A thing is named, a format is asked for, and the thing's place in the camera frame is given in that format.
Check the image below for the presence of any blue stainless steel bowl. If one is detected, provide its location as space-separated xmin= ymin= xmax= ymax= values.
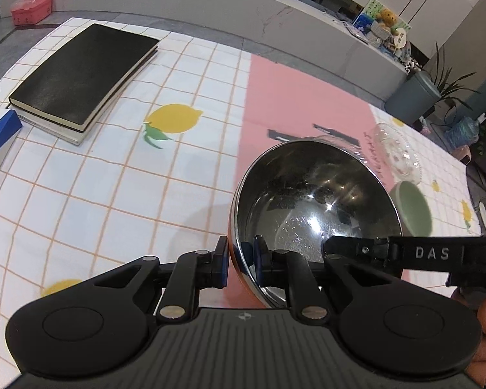
xmin=229 ymin=138 xmax=402 ymax=307

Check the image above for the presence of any clear beaded glass plate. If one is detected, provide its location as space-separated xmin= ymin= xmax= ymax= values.
xmin=314 ymin=135 xmax=369 ymax=165

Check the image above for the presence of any green ceramic bowl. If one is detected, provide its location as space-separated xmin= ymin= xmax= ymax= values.
xmin=390 ymin=181 xmax=433 ymax=237

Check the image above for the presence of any clear floral glass plate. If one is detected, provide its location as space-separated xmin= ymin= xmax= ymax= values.
xmin=373 ymin=123 xmax=422 ymax=185

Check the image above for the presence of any lemon checkered tablecloth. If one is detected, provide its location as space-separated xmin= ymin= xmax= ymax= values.
xmin=0 ymin=18 xmax=480 ymax=388

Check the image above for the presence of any blue water bottle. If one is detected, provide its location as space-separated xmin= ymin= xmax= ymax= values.
xmin=445 ymin=117 xmax=480 ymax=149

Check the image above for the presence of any grey trash bin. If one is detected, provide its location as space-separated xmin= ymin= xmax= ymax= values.
xmin=385 ymin=70 xmax=442 ymax=125

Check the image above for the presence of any white notebook under black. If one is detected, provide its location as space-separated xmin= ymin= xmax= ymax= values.
xmin=8 ymin=48 xmax=158 ymax=146

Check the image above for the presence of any pink plastic toolbox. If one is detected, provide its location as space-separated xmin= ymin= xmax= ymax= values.
xmin=10 ymin=0 xmax=53 ymax=26

